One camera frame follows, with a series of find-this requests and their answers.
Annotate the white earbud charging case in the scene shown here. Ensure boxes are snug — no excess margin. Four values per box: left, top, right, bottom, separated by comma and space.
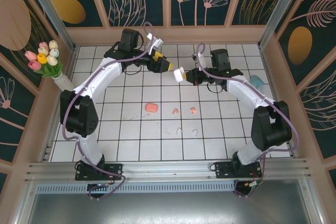
173, 67, 186, 83

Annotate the light blue toy shovel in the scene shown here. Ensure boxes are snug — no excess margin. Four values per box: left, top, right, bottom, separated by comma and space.
249, 74, 265, 90

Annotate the white ribbed vase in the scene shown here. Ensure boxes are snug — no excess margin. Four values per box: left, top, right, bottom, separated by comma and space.
54, 74, 77, 94

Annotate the artificial tulip bouquet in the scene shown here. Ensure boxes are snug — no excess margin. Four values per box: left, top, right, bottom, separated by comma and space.
25, 39, 64, 79

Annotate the grey metal sheet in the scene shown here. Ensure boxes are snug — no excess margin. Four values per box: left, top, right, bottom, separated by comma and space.
15, 179, 323, 224

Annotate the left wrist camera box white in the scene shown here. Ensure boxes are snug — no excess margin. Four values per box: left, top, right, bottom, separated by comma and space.
146, 34, 163, 49

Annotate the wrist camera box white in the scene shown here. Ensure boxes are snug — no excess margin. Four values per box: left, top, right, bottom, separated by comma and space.
192, 52, 208, 65
146, 34, 163, 49

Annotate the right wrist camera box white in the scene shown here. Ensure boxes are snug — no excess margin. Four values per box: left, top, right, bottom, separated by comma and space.
192, 52, 208, 65

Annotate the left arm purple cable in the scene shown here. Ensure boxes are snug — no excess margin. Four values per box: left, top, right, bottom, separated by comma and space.
62, 22, 129, 200

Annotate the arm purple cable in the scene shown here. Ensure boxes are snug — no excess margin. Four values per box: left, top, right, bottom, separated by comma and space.
196, 42, 301, 198
62, 22, 129, 200

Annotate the aluminium frame post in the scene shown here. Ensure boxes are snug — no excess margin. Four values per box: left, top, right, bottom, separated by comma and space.
22, 0, 77, 54
258, 0, 308, 49

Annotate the aluminium mounting rail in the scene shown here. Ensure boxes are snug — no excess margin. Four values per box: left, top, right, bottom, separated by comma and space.
25, 158, 312, 184

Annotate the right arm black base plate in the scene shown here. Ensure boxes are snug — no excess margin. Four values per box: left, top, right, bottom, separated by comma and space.
214, 161, 263, 180

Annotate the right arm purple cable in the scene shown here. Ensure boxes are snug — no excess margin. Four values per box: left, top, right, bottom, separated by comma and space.
196, 42, 301, 198

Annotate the grey slotted cable duct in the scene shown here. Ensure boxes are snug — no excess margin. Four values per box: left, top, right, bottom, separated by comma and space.
35, 182, 236, 195

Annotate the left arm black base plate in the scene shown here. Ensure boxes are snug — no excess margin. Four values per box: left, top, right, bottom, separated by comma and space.
75, 163, 124, 182

